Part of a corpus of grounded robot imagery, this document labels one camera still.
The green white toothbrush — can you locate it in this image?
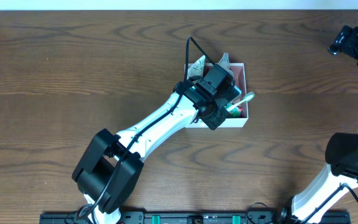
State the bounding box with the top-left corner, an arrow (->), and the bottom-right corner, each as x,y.
225,91 -> 255,112

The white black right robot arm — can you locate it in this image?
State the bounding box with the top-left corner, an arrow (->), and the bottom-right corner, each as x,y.
275,26 -> 358,223

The green Dettol soap bar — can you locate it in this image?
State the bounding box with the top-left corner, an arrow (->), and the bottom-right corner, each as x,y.
228,107 -> 242,118

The white box pink interior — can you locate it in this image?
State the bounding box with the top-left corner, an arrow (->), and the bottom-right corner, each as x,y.
187,63 -> 249,128

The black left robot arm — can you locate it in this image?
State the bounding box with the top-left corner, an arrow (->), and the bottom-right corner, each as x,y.
72,64 -> 241,223

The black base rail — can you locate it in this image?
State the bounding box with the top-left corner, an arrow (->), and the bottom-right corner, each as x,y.
39,208 -> 351,224

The clear pump soap bottle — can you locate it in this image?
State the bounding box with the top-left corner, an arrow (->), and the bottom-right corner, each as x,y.
218,52 -> 234,78

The white cream shampoo tube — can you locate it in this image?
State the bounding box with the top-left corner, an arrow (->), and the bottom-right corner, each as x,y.
187,55 -> 206,79

